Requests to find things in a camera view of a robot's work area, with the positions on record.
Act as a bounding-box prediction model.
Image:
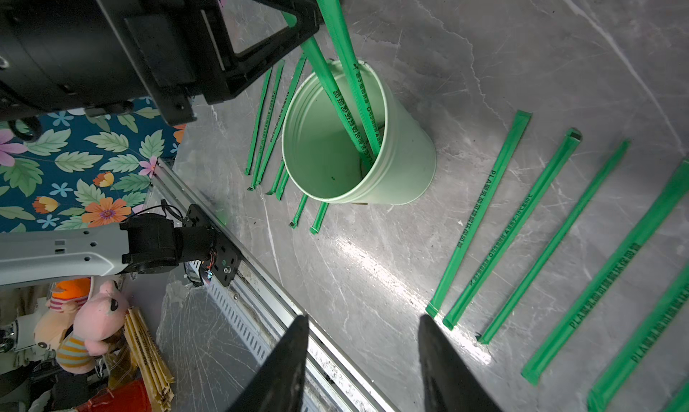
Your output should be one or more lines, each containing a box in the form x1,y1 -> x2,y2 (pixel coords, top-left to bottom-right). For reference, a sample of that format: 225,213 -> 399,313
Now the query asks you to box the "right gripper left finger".
228,315 -> 310,412

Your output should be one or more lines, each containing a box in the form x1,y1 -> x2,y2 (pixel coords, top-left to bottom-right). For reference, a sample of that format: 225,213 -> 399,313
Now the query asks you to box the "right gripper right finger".
418,314 -> 501,412

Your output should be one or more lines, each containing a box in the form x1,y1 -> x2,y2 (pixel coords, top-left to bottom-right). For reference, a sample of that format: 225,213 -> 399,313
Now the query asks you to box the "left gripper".
1,0 -> 319,126

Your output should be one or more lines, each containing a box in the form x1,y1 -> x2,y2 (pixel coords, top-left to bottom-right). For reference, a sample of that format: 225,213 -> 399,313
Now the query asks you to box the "green straw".
310,202 -> 329,234
426,111 -> 532,317
276,171 -> 290,200
521,159 -> 688,386
477,139 -> 631,345
250,54 -> 307,191
289,194 -> 309,229
266,160 -> 285,196
442,128 -> 583,329
662,381 -> 689,412
587,266 -> 688,411
245,69 -> 272,176
250,60 -> 285,191

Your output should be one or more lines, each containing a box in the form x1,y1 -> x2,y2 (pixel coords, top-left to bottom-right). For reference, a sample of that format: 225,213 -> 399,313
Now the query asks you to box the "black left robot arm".
1,0 -> 319,286

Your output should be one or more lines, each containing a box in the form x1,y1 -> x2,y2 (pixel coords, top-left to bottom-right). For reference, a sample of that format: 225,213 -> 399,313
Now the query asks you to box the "bundle of green wrapped straws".
301,0 -> 382,172

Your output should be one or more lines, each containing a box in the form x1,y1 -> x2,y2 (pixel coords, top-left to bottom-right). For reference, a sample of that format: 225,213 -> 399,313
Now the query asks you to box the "light green storage cup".
281,58 -> 438,207

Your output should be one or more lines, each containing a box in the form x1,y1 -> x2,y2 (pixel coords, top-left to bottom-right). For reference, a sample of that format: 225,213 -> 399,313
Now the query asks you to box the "pink plush toy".
34,279 -> 130,359

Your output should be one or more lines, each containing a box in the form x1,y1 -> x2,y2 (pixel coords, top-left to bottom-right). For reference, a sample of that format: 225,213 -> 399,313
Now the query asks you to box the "striped plush toy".
48,277 -> 95,374

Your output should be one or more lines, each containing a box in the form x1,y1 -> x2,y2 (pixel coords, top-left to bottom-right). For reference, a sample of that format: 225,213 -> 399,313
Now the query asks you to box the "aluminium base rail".
153,164 -> 397,411

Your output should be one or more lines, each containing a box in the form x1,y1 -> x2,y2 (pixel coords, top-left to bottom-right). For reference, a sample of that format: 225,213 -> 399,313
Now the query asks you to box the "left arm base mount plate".
181,203 -> 243,286

